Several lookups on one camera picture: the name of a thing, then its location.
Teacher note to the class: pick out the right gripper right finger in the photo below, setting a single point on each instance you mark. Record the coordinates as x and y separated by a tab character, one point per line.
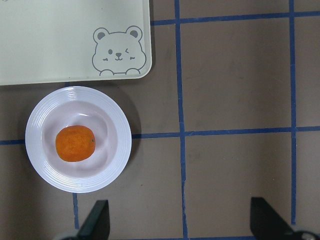
266	223

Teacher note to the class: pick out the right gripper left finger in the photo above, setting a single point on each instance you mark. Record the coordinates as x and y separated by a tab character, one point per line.
97	224

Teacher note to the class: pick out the orange fruit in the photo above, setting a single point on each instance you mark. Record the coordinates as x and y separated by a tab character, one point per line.
75	143

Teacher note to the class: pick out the cream bear tray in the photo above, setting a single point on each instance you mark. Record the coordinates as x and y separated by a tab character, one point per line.
49	41

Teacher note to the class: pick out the white round plate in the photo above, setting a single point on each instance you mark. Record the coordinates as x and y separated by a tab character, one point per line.
78	105

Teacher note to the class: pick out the brown paper table mat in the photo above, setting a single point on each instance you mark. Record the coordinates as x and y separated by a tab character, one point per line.
229	110

